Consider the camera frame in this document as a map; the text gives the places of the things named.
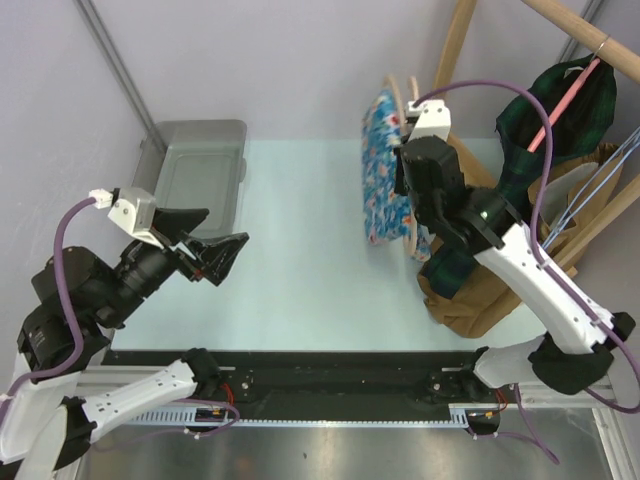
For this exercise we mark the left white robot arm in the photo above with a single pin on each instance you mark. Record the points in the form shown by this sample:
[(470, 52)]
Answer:
[(45, 424)]

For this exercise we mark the wooden clothes rack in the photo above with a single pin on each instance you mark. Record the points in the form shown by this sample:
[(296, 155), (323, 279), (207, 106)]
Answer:
[(577, 133)]

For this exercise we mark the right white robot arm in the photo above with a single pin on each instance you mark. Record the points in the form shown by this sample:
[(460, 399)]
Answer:
[(577, 348)]

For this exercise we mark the pink plastic hanger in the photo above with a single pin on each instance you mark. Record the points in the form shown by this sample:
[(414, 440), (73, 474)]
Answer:
[(564, 102)]

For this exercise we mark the light blue wire hanger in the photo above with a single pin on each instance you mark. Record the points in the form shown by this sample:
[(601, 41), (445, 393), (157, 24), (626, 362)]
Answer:
[(592, 187)]

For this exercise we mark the beige wooden hanger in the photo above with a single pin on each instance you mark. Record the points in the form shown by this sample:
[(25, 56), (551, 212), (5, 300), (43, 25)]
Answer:
[(410, 241)]

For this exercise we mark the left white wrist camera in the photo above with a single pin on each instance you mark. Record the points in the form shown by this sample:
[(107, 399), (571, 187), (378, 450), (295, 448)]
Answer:
[(132, 209)]

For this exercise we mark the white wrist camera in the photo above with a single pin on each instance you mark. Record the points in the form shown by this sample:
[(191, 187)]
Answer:
[(132, 209), (430, 118)]

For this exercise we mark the grey plastic bin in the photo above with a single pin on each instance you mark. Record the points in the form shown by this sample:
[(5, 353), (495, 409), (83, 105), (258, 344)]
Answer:
[(203, 167)]

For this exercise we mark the blue floral garment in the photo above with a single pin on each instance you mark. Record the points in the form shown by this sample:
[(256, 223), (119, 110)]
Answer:
[(386, 213)]

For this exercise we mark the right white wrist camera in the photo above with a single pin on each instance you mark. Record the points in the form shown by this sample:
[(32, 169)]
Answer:
[(430, 118)]

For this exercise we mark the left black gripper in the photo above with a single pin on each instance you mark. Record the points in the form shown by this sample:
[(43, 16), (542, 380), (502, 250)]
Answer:
[(216, 255)]

